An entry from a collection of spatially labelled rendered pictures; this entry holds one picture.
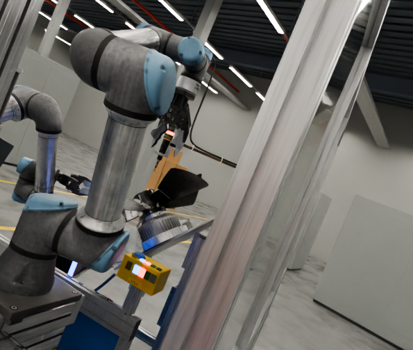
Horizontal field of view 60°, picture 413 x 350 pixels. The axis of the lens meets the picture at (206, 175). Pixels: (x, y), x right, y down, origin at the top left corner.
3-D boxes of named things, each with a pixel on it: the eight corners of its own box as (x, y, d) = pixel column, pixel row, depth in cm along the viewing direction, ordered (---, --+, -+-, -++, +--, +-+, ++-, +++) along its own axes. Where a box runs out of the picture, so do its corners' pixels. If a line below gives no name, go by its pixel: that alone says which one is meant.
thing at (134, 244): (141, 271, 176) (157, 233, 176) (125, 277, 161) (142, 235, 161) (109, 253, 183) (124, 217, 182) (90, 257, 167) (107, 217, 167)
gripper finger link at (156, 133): (139, 138, 118) (157, 117, 117) (147, 142, 123) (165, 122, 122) (145, 144, 117) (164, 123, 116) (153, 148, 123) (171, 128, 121)
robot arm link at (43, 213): (28, 231, 96) (48, 185, 96) (73, 251, 95) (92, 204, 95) (-1, 238, 85) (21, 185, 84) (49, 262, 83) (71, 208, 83)
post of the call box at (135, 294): (132, 314, 135) (144, 284, 135) (128, 317, 132) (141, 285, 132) (125, 310, 136) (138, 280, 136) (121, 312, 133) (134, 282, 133)
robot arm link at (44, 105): (73, 101, 141) (62, 209, 158) (54, 93, 145) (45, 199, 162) (48, 101, 131) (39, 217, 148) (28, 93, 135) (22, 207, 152)
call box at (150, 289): (161, 294, 136) (172, 268, 136) (149, 300, 127) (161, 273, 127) (127, 275, 141) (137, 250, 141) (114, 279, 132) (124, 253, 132)
